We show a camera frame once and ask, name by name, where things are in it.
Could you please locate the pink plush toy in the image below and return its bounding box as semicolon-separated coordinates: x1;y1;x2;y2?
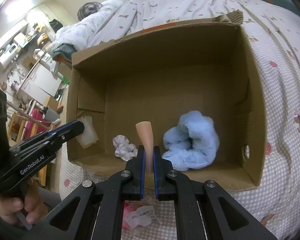
122;201;140;229

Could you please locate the white paper label tag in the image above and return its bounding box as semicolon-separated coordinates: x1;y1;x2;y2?
126;205;156;229

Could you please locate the white sock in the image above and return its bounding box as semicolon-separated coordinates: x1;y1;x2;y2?
113;135;138;161

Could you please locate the light blue fluffy plush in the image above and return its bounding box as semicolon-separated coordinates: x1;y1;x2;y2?
162;111;219;172

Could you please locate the beige rubber tube piece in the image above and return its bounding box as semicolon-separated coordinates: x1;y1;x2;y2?
135;121;154;174

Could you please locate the brown cardboard box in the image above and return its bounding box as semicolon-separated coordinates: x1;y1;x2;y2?
66;10;266;191
56;62;72;81

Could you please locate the person left hand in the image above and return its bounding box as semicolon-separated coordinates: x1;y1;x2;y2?
0;179;48;225

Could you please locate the wooden chair red cushion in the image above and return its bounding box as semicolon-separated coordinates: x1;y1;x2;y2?
7;100;60;145

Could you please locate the white kitchen cabinet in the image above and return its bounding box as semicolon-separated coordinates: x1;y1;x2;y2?
17;63;62;105

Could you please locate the green dustpan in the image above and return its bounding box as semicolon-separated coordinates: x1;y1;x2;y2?
61;76;70;85

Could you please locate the brown cardboard box beside bed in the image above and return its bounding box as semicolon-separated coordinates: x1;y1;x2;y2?
56;62;72;81

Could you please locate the white folded duvet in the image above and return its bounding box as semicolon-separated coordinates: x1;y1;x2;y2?
48;0;124;53

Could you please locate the striped grey beanie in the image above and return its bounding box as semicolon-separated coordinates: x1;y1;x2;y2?
77;2;102;21

